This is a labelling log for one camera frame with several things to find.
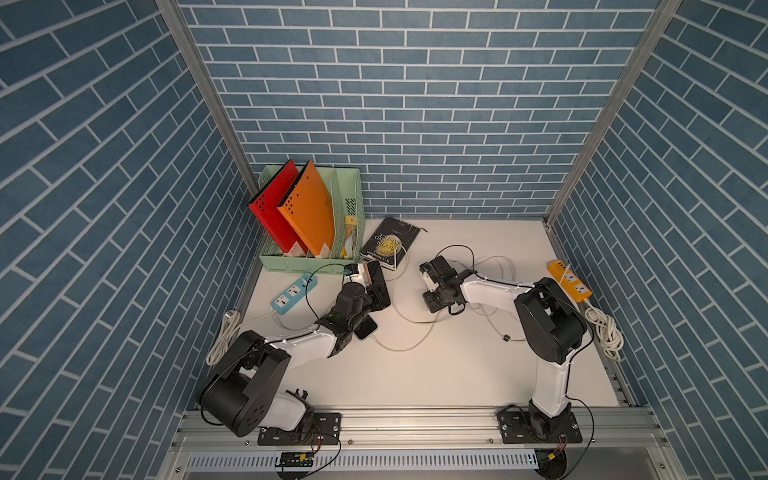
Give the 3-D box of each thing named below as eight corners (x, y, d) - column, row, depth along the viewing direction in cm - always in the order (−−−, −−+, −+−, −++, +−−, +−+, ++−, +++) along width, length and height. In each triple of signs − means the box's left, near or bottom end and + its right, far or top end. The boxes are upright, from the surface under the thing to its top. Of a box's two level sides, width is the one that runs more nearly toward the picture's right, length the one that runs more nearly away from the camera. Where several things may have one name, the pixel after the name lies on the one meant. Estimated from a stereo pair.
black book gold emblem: (359, 257, 110) (358, 253, 108) (387, 220, 123) (387, 215, 121) (394, 272, 106) (394, 268, 104) (419, 232, 119) (420, 227, 117)
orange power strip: (575, 306, 98) (583, 299, 94) (539, 272, 107) (544, 264, 103) (590, 297, 100) (597, 289, 97) (553, 264, 109) (558, 256, 106)
